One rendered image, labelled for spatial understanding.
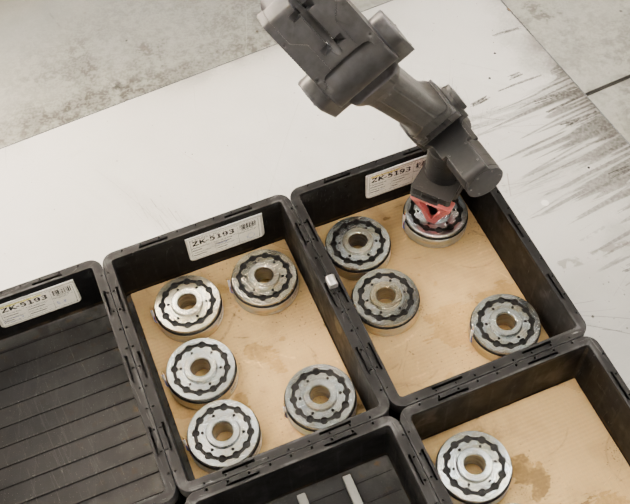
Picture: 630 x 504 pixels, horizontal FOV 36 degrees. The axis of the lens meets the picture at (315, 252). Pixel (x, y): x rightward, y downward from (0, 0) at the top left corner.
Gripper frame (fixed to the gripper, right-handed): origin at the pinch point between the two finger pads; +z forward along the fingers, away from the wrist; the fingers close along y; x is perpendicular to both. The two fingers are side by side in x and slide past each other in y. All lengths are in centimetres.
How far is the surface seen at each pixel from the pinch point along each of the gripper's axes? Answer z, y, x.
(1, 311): 0, -48, 49
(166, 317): 3.2, -36.0, 28.3
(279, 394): 5.7, -38.0, 7.6
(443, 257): 4.3, -5.4, -3.9
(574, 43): 83, 138, 8
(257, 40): 86, 97, 96
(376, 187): -0.6, -1.3, 10.2
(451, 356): 4.8, -20.9, -12.1
